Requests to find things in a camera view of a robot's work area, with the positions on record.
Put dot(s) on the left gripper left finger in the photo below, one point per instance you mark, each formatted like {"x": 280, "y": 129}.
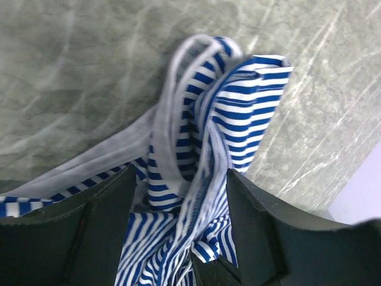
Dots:
{"x": 76, "y": 241}

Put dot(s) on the blue white striped tank top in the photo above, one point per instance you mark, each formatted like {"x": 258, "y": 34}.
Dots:
{"x": 213, "y": 111}

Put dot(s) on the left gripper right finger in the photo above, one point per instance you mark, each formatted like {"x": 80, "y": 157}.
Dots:
{"x": 279, "y": 244}

